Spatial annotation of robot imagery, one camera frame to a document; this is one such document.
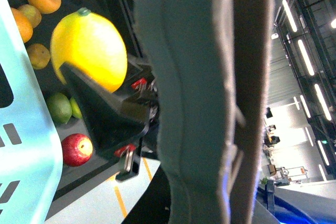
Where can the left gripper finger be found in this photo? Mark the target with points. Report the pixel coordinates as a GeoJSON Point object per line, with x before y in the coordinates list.
{"type": "Point", "coordinates": [210, 61]}

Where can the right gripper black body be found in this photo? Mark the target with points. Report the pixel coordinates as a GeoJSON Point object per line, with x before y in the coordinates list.
{"type": "Point", "coordinates": [139, 88]}

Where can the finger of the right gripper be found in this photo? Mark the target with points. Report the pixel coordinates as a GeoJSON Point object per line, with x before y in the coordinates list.
{"type": "Point", "coordinates": [110, 120]}

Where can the light teal shopping basket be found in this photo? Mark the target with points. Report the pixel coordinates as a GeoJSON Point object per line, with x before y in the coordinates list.
{"type": "Point", "coordinates": [31, 156]}

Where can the green apple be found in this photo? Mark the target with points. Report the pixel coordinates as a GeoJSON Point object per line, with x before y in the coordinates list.
{"type": "Point", "coordinates": [76, 113]}

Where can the red apple front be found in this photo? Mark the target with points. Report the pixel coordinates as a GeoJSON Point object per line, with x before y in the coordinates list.
{"type": "Point", "coordinates": [77, 149]}

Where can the green avocado right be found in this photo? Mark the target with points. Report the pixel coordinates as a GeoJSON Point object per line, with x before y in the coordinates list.
{"type": "Point", "coordinates": [59, 108]}

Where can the brown kiwi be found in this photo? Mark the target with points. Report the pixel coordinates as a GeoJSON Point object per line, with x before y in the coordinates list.
{"type": "Point", "coordinates": [39, 56]}

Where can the olive green kiwi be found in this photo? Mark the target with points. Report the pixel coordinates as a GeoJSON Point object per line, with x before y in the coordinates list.
{"type": "Point", "coordinates": [31, 13]}

